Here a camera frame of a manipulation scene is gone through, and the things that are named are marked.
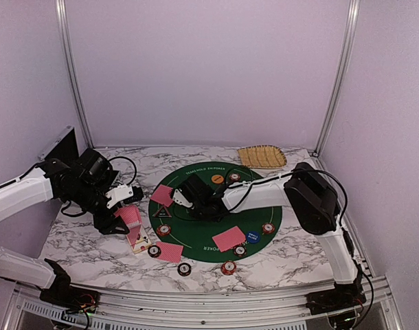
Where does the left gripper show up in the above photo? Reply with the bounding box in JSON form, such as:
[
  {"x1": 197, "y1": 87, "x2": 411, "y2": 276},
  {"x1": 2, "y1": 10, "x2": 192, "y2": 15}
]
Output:
[{"x1": 65, "y1": 179, "x2": 129, "y2": 234}]

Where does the orange big blind button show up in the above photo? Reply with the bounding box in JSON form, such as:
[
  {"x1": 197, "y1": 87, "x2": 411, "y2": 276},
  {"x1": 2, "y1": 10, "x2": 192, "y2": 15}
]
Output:
[{"x1": 211, "y1": 174, "x2": 225, "y2": 184}]

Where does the red playing card deck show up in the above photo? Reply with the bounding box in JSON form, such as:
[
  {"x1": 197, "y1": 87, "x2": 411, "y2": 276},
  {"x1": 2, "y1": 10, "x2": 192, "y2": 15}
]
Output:
[{"x1": 115, "y1": 205, "x2": 142, "y2": 229}]

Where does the orange chip stack top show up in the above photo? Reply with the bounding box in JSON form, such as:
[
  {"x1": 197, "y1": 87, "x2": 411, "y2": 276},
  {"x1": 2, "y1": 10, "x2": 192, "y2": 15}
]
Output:
[{"x1": 229, "y1": 173, "x2": 241, "y2": 182}]

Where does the triangular all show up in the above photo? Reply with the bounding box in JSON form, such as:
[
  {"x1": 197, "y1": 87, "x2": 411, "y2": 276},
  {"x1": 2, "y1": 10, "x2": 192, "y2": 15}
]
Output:
[{"x1": 153, "y1": 206, "x2": 172, "y2": 219}]

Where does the single red playing card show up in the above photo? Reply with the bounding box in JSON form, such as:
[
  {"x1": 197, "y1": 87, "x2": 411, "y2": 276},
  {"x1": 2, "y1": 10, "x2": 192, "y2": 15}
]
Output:
[{"x1": 150, "y1": 184, "x2": 173, "y2": 208}]

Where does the blue small blind button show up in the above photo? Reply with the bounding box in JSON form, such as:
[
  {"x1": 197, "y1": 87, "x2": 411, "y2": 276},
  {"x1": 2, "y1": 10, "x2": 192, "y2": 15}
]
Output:
[{"x1": 246, "y1": 231, "x2": 261, "y2": 244}]

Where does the orange poker chip stack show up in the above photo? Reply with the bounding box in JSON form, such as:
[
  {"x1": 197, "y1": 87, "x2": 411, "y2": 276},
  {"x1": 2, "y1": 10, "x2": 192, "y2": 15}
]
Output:
[{"x1": 220, "y1": 261, "x2": 236, "y2": 275}]

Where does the brown poker chip stack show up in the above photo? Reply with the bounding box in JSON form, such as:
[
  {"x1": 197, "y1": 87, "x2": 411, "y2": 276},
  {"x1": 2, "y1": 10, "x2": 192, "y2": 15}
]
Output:
[{"x1": 177, "y1": 263, "x2": 192, "y2": 276}]

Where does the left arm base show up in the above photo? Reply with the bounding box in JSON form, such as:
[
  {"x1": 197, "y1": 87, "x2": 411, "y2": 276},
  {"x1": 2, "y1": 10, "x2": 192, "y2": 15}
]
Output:
[{"x1": 39, "y1": 286, "x2": 100, "y2": 313}]

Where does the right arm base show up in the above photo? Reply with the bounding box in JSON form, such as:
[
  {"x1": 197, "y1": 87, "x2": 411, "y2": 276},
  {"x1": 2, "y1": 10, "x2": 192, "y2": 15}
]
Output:
[{"x1": 306, "y1": 285, "x2": 367, "y2": 315}]

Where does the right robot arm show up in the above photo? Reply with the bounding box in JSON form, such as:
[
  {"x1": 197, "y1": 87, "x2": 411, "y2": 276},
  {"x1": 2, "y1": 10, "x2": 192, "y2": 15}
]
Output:
[{"x1": 175, "y1": 162, "x2": 361, "y2": 308}]

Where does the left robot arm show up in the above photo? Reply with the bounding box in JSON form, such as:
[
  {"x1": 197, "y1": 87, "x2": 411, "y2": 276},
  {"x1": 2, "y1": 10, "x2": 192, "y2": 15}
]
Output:
[{"x1": 0, "y1": 159, "x2": 133, "y2": 306}]

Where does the round green poker mat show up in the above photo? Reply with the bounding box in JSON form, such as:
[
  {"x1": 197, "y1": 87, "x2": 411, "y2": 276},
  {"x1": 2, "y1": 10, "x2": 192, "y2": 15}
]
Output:
[{"x1": 148, "y1": 162, "x2": 283, "y2": 263}]

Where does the gold card deck box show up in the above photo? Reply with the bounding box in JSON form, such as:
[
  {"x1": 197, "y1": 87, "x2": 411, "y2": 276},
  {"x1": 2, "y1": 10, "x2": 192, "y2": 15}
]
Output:
[{"x1": 126, "y1": 227, "x2": 152, "y2": 254}]

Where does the woven bamboo tray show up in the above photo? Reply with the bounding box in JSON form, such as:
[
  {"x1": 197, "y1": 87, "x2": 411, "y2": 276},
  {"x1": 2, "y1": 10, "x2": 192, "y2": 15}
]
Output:
[{"x1": 237, "y1": 145, "x2": 287, "y2": 169}]

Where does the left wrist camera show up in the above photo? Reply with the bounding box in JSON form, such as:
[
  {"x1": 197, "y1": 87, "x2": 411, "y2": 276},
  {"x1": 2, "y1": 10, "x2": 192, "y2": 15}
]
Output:
[{"x1": 105, "y1": 184, "x2": 144, "y2": 209}]

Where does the front aluminium rail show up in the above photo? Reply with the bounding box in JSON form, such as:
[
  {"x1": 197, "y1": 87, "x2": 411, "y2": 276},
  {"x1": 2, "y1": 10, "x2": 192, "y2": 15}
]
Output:
[{"x1": 3, "y1": 274, "x2": 403, "y2": 330}]

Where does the right aluminium frame post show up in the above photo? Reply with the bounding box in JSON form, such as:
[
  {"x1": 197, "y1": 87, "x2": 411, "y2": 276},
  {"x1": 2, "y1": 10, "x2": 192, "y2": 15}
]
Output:
[{"x1": 313, "y1": 0, "x2": 361, "y2": 157}]

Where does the aluminium frame post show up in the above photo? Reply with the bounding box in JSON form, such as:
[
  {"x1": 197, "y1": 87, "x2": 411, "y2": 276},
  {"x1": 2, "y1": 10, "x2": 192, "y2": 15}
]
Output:
[
  {"x1": 56, "y1": 0, "x2": 94, "y2": 148},
  {"x1": 313, "y1": 0, "x2": 361, "y2": 157}
]

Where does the left aluminium frame post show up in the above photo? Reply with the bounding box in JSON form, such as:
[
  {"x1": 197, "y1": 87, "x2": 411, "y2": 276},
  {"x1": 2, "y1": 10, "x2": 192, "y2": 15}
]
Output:
[{"x1": 56, "y1": 0, "x2": 94, "y2": 148}]

